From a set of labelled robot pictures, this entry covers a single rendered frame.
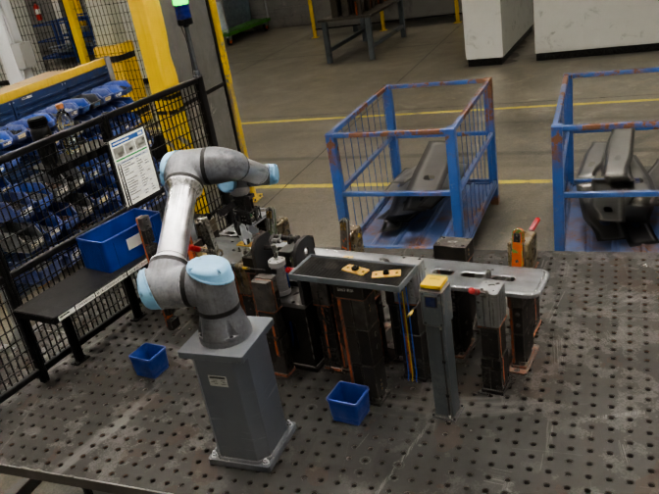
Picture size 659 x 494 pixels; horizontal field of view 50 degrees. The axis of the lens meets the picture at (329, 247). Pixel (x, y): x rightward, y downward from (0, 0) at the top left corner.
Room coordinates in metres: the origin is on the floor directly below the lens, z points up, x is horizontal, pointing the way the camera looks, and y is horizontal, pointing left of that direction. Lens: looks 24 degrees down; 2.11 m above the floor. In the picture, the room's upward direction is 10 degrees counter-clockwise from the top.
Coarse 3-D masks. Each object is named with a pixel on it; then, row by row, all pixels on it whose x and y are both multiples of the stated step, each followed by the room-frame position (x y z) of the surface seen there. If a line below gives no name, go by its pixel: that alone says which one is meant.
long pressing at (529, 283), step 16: (224, 240) 2.69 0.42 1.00; (240, 240) 2.66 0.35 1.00; (224, 256) 2.53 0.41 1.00; (240, 256) 2.51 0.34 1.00; (336, 256) 2.36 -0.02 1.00; (368, 256) 2.31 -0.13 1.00; (384, 256) 2.29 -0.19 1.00; (400, 256) 2.27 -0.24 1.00; (464, 272) 2.07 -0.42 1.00; (480, 272) 2.05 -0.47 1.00; (496, 272) 2.03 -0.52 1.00; (512, 272) 2.01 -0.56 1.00; (528, 272) 1.99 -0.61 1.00; (544, 272) 1.97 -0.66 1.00; (464, 288) 1.96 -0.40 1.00; (512, 288) 1.91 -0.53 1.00; (528, 288) 1.89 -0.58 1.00
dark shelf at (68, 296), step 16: (144, 256) 2.60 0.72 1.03; (80, 272) 2.54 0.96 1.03; (96, 272) 2.51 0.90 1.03; (112, 272) 2.49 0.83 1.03; (128, 272) 2.50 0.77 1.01; (48, 288) 2.44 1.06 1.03; (64, 288) 2.42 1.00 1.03; (80, 288) 2.39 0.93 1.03; (96, 288) 2.37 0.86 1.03; (32, 304) 2.33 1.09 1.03; (48, 304) 2.31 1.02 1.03; (64, 304) 2.29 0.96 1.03; (80, 304) 2.29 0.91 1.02; (32, 320) 2.25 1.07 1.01; (48, 320) 2.20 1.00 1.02
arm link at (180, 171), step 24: (168, 168) 2.10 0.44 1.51; (192, 168) 2.08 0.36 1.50; (168, 192) 2.04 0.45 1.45; (192, 192) 2.03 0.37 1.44; (168, 216) 1.95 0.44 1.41; (192, 216) 1.98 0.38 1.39; (168, 240) 1.87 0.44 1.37; (168, 264) 1.79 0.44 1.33; (144, 288) 1.74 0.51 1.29; (168, 288) 1.73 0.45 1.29
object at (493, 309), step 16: (480, 288) 1.84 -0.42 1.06; (496, 288) 1.82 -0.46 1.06; (480, 304) 1.82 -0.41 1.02; (496, 304) 1.79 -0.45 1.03; (480, 320) 1.82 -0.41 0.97; (496, 320) 1.79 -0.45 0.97; (496, 336) 1.80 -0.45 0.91; (496, 352) 1.80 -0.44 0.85; (496, 368) 1.80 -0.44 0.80; (496, 384) 1.80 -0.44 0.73
